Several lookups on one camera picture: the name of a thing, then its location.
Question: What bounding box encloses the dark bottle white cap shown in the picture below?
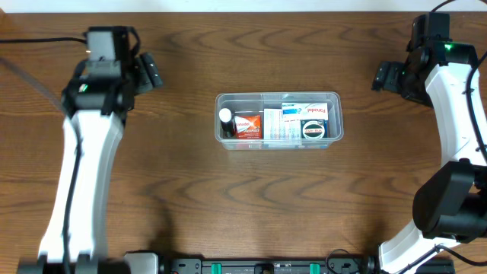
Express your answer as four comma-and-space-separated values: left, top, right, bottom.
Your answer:
218, 108, 236, 138

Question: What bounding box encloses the dark green Zam-Buk box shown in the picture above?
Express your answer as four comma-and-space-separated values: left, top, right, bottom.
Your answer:
301, 119, 328, 140

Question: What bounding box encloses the clear plastic container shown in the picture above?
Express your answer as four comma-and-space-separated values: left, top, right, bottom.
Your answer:
215, 91, 344, 150

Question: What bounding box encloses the white blue Panadol box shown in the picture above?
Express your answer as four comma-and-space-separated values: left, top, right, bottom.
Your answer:
282, 103, 329, 121

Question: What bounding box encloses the red Panadol ActiFast box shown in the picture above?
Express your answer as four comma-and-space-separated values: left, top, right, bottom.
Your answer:
234, 115, 263, 139

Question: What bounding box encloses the white blue medicine box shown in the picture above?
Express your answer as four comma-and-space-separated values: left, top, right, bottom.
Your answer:
263, 109, 321, 141

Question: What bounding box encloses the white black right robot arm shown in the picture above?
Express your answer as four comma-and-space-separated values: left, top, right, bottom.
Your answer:
361, 11, 486, 273

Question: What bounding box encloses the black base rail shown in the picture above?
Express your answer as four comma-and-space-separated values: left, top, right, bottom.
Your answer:
159, 257, 456, 274

